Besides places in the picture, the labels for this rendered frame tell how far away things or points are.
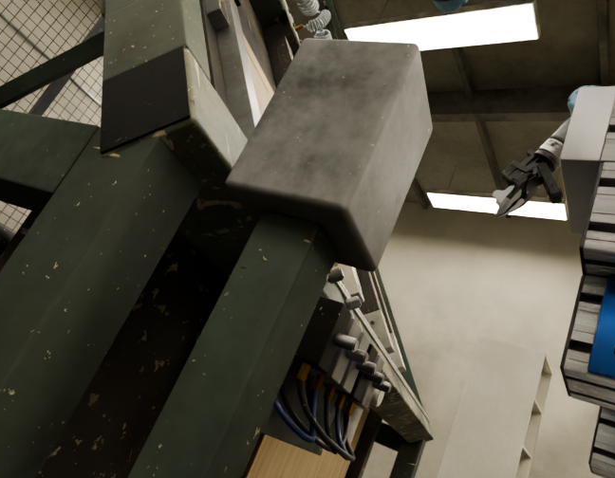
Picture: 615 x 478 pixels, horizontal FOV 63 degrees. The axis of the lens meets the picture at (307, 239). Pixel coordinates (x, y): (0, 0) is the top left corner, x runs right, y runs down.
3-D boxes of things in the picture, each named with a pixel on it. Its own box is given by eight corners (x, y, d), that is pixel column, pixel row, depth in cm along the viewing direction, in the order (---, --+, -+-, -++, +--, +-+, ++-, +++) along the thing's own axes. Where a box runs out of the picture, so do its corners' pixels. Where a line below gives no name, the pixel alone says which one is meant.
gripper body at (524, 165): (503, 190, 144) (533, 160, 144) (528, 204, 138) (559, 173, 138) (498, 174, 138) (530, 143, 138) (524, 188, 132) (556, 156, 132)
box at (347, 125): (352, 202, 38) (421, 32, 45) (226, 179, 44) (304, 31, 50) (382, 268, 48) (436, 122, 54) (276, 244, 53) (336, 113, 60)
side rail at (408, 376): (400, 416, 232) (423, 410, 230) (344, 226, 291) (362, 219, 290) (403, 419, 238) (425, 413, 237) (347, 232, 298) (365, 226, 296)
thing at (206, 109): (95, 157, 50) (193, 117, 49) (99, 80, 57) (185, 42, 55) (411, 446, 232) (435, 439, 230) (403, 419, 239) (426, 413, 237)
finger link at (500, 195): (482, 208, 139) (506, 184, 140) (499, 218, 135) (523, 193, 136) (480, 201, 137) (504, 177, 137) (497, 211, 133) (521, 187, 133)
